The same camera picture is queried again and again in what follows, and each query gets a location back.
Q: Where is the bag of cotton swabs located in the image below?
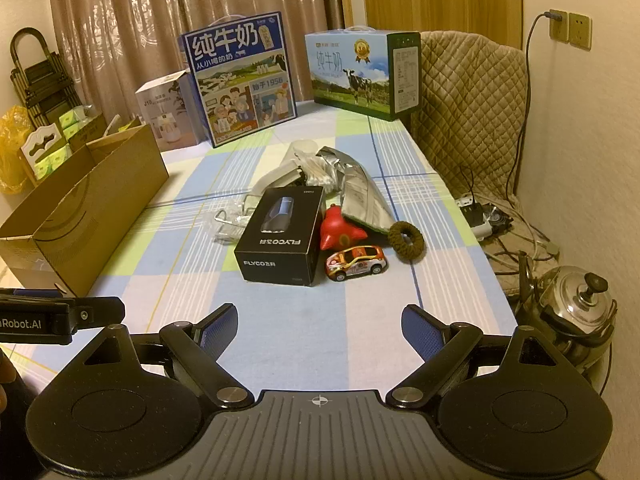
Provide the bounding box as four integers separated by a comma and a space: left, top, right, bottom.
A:
295, 152, 346, 194

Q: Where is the chair with quilted beige cover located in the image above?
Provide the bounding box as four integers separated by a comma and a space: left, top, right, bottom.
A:
410, 31, 531, 222

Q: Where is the dark wall cable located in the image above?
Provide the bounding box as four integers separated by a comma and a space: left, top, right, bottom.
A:
502, 10, 553, 201

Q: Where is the beige wall socket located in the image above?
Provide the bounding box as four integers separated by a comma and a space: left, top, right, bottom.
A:
569, 12, 593, 51

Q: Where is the yellow plastic bag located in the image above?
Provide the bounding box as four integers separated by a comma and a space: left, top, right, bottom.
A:
0, 105, 36, 196

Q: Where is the green and white milk carton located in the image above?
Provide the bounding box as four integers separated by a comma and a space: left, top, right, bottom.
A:
304, 25, 422, 122

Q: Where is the orange and white toy car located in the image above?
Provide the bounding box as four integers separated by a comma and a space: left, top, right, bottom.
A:
325, 244, 388, 281

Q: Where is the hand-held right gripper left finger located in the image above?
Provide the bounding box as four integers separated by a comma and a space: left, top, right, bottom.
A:
64, 302, 253, 408

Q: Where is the black shaver box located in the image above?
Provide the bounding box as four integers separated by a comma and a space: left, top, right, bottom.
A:
234, 187, 324, 288

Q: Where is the red cat toy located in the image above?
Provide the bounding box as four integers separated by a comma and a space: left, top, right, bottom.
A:
320, 203, 369, 251

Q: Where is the tangle of floor cables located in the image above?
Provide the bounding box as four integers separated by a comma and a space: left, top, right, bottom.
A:
487, 200, 564, 286

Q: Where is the person's left hand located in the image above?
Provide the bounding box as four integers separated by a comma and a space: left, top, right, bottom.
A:
0, 357, 19, 411

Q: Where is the beige curtain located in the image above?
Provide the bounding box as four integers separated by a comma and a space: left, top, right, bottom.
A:
47, 0, 362, 126

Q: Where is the box of green packets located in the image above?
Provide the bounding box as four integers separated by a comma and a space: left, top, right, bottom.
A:
32, 107, 109, 181

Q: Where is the white power strip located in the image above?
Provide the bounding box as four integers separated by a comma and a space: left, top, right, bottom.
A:
455, 195, 494, 241

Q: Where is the white wooden holder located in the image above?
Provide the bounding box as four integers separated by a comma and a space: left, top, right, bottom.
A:
19, 120, 69, 181

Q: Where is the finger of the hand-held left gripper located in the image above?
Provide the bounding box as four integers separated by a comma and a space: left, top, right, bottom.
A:
66, 296, 126, 336
0, 287, 60, 300

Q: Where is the blue milk carton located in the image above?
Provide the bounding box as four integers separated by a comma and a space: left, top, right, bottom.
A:
180, 11, 297, 149

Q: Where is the stainless steel kettle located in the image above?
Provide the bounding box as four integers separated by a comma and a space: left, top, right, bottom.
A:
515, 252, 619, 374

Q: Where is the clear plastic cup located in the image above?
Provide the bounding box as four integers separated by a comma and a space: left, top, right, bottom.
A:
255, 141, 319, 196

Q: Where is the small cardboard box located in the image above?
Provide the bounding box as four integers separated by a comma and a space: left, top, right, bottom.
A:
67, 117, 146, 154

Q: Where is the silver foil bag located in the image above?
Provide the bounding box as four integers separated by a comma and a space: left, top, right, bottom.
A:
316, 146, 396, 235

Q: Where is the brown hair scrunchie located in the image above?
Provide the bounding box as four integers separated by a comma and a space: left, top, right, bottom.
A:
387, 220, 426, 263

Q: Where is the white humidifier box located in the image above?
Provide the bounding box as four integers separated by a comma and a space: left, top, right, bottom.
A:
135, 71, 211, 151

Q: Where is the large cardboard box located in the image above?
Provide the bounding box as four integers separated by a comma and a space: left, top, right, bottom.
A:
0, 124, 170, 297

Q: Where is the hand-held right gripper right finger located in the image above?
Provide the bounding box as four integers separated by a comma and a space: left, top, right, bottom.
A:
388, 303, 577, 407

